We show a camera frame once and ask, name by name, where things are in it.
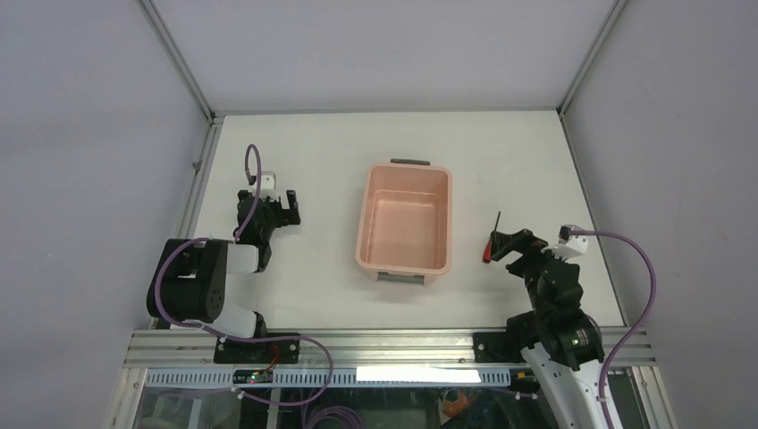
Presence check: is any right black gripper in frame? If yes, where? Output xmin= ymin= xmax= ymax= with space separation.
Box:
xmin=489 ymin=228 xmax=572 ymax=320

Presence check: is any red-handled screwdriver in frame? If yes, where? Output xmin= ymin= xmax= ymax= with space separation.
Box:
xmin=482 ymin=211 xmax=501 ymax=264

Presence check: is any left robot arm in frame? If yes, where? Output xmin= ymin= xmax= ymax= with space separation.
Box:
xmin=146 ymin=189 xmax=301 ymax=363

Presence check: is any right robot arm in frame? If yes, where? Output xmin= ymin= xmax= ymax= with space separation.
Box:
xmin=476 ymin=226 xmax=622 ymax=428

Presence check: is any pink plastic bin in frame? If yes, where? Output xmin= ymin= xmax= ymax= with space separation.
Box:
xmin=355 ymin=158 xmax=453 ymax=286

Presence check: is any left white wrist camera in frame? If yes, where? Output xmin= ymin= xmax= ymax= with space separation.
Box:
xmin=248 ymin=171 xmax=279 ymax=200

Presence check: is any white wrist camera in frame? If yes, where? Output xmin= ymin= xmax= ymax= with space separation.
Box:
xmin=248 ymin=171 xmax=279 ymax=200
xmin=541 ymin=224 xmax=589 ymax=261

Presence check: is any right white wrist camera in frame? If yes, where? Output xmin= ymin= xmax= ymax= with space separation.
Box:
xmin=541 ymin=224 xmax=589 ymax=261

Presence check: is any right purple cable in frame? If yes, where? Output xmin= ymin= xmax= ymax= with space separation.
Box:
xmin=569 ymin=230 xmax=658 ymax=429

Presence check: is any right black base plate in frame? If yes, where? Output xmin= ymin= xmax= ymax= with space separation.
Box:
xmin=472 ymin=331 xmax=525 ymax=364

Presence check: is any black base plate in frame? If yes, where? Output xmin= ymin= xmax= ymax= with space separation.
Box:
xmin=213 ymin=332 xmax=300 ymax=366
xmin=472 ymin=331 xmax=525 ymax=364

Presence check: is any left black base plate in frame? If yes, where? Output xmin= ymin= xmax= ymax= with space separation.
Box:
xmin=213 ymin=332 xmax=300 ymax=366

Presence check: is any perforated cable duct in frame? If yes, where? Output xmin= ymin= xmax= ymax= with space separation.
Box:
xmin=146 ymin=366 xmax=516 ymax=390

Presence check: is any aluminium mounting rail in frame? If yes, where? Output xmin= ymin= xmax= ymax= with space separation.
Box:
xmin=122 ymin=327 xmax=656 ymax=371

